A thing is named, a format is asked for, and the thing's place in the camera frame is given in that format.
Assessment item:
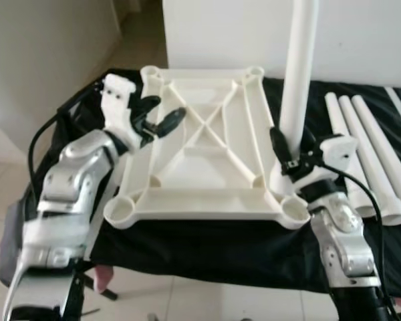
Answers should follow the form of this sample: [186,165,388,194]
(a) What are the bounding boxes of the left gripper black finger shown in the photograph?
[156,106,187,135]
[134,95,163,116]

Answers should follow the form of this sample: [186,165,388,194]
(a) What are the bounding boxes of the white plastic table leg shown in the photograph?
[338,95,401,225]
[325,92,378,218]
[351,95,401,221]
[271,0,320,193]

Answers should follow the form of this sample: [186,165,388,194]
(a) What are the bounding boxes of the white plastic children table top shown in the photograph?
[105,64,313,230]

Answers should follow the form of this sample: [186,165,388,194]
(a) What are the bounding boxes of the black table cloth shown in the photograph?
[0,69,401,298]

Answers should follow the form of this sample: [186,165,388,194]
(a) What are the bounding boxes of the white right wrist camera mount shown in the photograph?
[301,135,359,195]

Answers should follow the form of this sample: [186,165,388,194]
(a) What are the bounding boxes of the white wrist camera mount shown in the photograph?
[301,135,359,195]
[100,76,141,134]

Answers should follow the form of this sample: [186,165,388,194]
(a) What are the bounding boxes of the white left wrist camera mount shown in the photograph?
[100,76,141,134]

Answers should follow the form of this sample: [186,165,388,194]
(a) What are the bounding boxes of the black metal table frame leg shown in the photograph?
[74,271,119,302]

